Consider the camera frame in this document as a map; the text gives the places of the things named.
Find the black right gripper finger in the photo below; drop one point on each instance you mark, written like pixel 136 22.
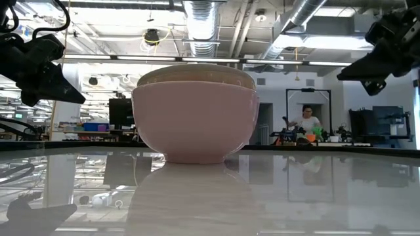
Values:
pixel 374 87
pixel 364 69

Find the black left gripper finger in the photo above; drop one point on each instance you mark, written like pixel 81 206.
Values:
pixel 62 88
pixel 30 99

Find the orange patterned bowl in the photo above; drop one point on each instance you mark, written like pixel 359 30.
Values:
pixel 197 73

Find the large pink ceramic bowl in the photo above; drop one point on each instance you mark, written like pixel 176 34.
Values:
pixel 195 124

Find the black equipment rack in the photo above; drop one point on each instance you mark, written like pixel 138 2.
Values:
pixel 377 123

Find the blue storage bin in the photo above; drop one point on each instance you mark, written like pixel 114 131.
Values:
pixel 95 126

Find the black computer monitor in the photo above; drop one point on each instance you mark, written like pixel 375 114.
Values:
pixel 120 113

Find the white cup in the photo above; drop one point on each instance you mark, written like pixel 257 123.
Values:
pixel 334 138

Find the green object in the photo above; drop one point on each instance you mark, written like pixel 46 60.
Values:
pixel 317 132

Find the person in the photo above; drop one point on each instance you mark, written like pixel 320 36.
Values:
pixel 306 121

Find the small black robot arms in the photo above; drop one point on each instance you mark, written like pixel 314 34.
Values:
pixel 287 134

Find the long ceiling light bar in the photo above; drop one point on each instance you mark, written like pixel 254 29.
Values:
pixel 229 60

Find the black round ceiling camera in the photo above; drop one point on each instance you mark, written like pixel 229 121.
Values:
pixel 93 81

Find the black metal frame stand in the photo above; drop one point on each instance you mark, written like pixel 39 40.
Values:
pixel 308 90

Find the silver ceiling air duct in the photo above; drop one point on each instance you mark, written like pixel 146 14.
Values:
pixel 295 23

